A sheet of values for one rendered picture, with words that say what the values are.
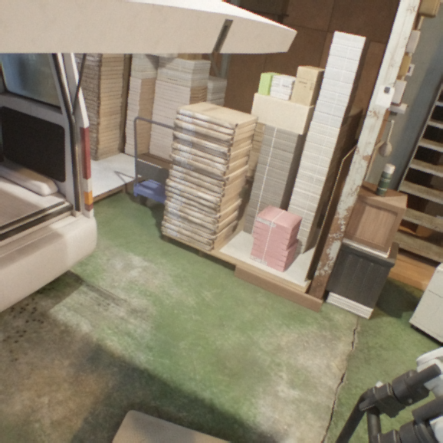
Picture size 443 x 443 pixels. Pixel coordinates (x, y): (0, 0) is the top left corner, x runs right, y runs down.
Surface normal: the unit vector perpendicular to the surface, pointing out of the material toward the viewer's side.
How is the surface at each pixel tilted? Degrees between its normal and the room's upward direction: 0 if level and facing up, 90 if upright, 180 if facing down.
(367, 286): 90
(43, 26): 106
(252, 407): 0
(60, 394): 0
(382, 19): 90
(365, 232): 90
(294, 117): 90
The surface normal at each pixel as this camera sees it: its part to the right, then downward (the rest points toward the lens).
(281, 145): -0.47, 0.35
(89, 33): 0.76, 0.59
